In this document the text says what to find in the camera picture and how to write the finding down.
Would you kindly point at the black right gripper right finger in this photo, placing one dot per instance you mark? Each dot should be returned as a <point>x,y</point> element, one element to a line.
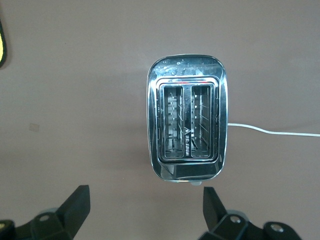
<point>215,215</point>

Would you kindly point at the silver beige two-slot toaster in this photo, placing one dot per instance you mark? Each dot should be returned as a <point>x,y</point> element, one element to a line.
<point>187,70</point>

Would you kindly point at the yellow quilted oven mitt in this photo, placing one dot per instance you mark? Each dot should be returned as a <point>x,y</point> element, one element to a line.
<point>2,50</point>

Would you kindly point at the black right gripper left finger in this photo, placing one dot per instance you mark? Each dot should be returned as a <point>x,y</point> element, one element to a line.
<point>72,212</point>

